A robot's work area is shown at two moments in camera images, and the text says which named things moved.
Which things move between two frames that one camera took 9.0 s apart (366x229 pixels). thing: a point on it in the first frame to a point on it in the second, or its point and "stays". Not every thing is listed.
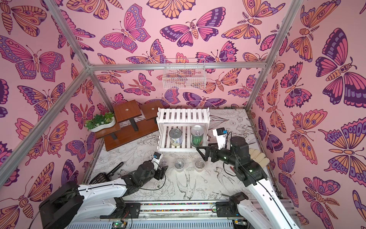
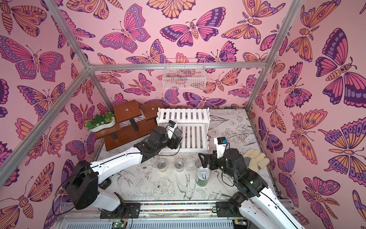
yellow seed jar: x=163 y=162 stays
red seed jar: x=199 y=165 stays
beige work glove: x=255 y=155 stays
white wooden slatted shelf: x=182 y=130 stays
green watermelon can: x=197 y=133 to x=203 y=175
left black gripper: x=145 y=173 to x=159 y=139
